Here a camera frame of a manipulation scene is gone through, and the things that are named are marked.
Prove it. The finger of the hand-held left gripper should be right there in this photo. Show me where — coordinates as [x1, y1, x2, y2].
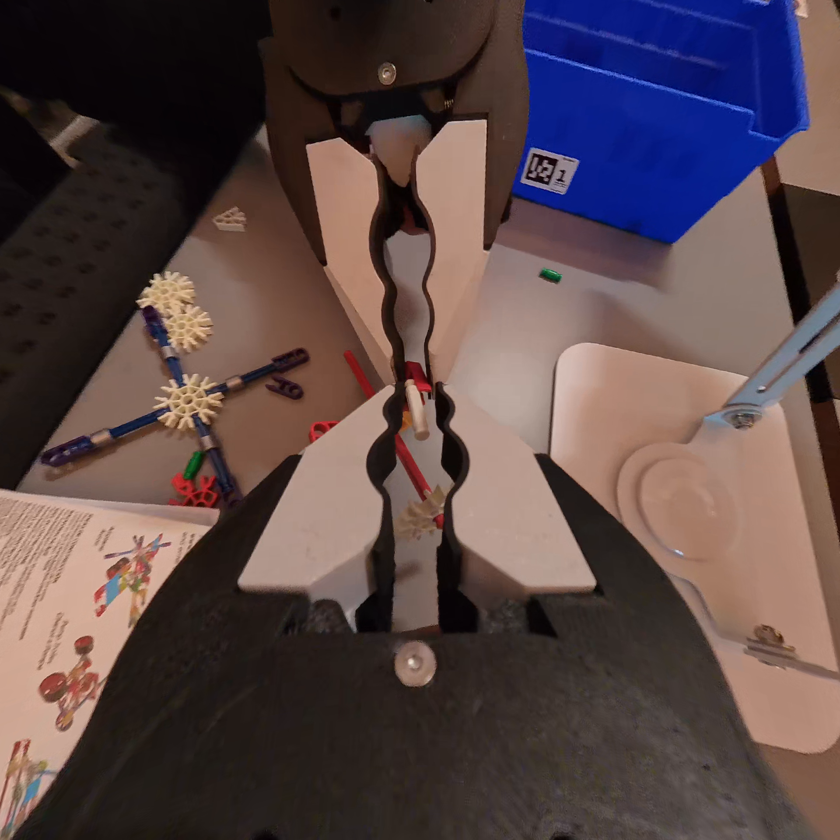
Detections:
[305, 136, 403, 385]
[410, 117, 491, 385]

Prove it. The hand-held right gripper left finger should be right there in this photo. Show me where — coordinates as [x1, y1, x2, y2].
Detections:
[237, 384, 400, 634]

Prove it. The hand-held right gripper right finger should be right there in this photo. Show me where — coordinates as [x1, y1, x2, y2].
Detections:
[436, 384, 598, 634]

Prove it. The colourful toy construction model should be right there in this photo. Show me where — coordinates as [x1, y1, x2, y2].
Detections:
[308, 350, 454, 540]

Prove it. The white toy rod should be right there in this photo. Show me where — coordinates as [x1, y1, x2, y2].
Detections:
[405, 379, 431, 439]

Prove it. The blue storage bin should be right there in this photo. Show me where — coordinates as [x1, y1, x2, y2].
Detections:
[508, 0, 811, 245]

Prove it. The red toy connector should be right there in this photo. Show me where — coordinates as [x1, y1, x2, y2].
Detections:
[169, 472, 221, 508]

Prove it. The white metal stand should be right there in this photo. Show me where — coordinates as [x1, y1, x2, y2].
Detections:
[550, 269, 840, 754]

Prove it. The blue rod snowflake assembly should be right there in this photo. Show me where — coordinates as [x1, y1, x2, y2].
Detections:
[41, 271, 311, 506]

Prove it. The instruction booklet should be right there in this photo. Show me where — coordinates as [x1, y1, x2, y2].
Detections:
[0, 489, 221, 840]

